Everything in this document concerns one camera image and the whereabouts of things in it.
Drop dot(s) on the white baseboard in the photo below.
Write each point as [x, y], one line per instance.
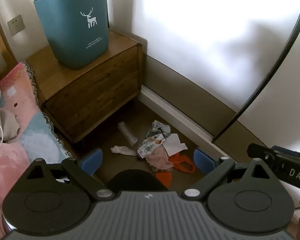
[180, 122]

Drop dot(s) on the clear plastic wrapper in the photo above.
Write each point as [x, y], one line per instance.
[127, 133]

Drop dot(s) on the white paper sheet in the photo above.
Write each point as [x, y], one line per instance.
[173, 143]

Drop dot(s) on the pink plastic bag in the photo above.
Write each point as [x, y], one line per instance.
[158, 161]

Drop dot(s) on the teal deer print bin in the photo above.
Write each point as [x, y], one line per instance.
[70, 30]

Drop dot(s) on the pink printed blanket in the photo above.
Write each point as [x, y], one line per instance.
[22, 135]

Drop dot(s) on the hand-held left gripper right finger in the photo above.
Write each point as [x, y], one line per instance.
[201, 161]

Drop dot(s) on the crumpled white tissue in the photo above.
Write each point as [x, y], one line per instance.
[122, 150]

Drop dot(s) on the beige cloth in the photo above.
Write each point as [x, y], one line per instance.
[7, 127]

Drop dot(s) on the printed snack packet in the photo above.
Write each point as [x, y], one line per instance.
[150, 146]

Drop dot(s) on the white wall socket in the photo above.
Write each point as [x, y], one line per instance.
[15, 25]

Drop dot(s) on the wooden bed headboard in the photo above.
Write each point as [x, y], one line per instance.
[5, 47]

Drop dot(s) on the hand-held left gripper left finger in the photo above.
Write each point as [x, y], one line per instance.
[92, 161]

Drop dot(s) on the orange plastic bag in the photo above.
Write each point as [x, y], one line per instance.
[175, 160]

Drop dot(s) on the black curved frame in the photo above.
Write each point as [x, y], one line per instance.
[237, 117]

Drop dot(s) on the wooden nightstand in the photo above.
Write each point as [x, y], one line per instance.
[95, 92]

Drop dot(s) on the orange plastic scrap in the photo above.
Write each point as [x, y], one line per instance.
[163, 178]

